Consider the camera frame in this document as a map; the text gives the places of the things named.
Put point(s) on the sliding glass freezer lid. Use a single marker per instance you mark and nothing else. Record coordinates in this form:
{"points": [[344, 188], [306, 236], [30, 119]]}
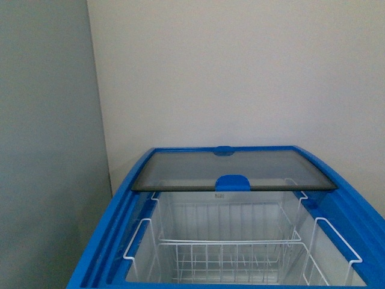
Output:
{"points": [[231, 169]]}

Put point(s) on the white chest freezer blue rim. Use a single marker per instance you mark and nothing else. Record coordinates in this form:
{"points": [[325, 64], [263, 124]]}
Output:
{"points": [[102, 264]]}

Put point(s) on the rear white wire basket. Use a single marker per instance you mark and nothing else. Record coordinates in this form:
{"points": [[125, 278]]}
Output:
{"points": [[226, 217]]}

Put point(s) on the white wire freezer basket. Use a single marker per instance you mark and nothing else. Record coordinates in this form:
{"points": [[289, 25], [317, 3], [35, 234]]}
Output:
{"points": [[314, 255]]}

